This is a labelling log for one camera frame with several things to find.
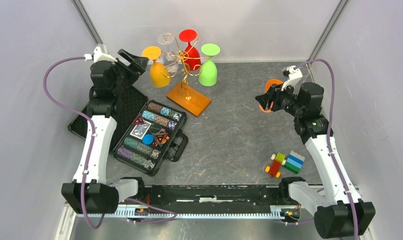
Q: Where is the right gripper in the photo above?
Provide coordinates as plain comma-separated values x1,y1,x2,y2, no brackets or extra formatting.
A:
255,80,304,118

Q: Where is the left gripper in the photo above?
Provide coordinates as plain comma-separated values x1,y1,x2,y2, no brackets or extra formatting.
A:
109,49,148,95

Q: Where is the orange wine glass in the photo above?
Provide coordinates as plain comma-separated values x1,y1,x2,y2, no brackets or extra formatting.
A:
258,78,285,114

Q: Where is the yellow wine glass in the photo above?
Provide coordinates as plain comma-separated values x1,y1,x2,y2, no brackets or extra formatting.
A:
142,46,171,88

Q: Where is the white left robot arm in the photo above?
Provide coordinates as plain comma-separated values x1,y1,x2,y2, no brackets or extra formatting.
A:
61,46,149,215

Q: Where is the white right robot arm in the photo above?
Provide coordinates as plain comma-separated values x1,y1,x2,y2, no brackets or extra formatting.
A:
255,82,376,239

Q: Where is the red wine glass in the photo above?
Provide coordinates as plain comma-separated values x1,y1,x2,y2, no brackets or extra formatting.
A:
178,29,201,72

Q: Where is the green wine glass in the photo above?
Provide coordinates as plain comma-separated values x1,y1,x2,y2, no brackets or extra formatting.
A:
198,43,221,87

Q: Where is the red toy brick car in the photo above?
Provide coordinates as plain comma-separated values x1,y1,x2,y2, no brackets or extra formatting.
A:
264,152,286,178

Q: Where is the black poker chip case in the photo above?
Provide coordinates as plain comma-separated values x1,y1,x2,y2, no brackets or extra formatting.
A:
67,86,188,181

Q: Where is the blue white toy block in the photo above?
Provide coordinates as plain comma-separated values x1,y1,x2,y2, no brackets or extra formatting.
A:
283,151,306,174

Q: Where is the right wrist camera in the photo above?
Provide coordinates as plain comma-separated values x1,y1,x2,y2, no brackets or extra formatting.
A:
281,65,304,91

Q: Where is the gold wire glass rack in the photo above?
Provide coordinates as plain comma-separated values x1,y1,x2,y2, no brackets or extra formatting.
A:
166,34,212,117

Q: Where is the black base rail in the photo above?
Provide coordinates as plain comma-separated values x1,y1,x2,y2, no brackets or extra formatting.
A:
115,183,302,221

